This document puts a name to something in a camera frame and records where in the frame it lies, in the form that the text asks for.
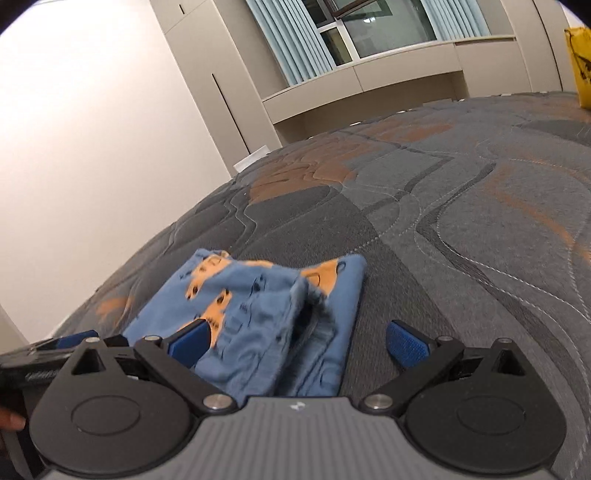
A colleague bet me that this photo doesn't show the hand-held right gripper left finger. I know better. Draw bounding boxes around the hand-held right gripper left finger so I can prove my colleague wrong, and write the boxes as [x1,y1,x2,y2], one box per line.
[58,318,238,415]

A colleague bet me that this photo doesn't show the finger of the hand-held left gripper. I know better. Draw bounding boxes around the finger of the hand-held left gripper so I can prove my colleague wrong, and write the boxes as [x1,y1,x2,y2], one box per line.
[32,329,100,350]

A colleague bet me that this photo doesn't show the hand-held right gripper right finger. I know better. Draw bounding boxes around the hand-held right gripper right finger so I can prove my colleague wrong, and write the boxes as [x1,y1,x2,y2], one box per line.
[360,320,532,415]

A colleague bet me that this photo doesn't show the blue pants with orange print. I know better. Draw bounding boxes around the blue pants with orange print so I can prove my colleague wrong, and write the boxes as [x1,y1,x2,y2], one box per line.
[124,248,368,398]

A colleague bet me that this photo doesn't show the person's left hand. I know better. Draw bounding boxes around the person's left hand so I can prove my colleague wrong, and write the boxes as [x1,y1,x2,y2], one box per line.
[0,407,27,433]

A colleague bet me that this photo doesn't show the grey orange patterned mattress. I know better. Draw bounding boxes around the grey orange patterned mattress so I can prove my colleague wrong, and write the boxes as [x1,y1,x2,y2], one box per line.
[48,90,591,480]

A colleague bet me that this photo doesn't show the beige wardrobe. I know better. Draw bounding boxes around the beige wardrobe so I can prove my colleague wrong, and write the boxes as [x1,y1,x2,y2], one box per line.
[499,0,566,95]
[150,0,283,178]

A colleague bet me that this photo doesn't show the beige window bench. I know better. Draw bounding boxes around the beige window bench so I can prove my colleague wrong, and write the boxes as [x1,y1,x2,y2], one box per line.
[261,36,518,139]

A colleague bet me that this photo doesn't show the window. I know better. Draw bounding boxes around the window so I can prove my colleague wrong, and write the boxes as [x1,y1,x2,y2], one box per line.
[302,0,437,68]

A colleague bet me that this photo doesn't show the light blue curtain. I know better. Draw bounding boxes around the light blue curtain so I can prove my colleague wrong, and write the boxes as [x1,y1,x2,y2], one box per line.
[420,0,492,42]
[245,0,335,87]

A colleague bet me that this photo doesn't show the yellow bag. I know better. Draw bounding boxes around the yellow bag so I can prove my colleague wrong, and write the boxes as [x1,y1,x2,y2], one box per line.
[564,27,591,110]

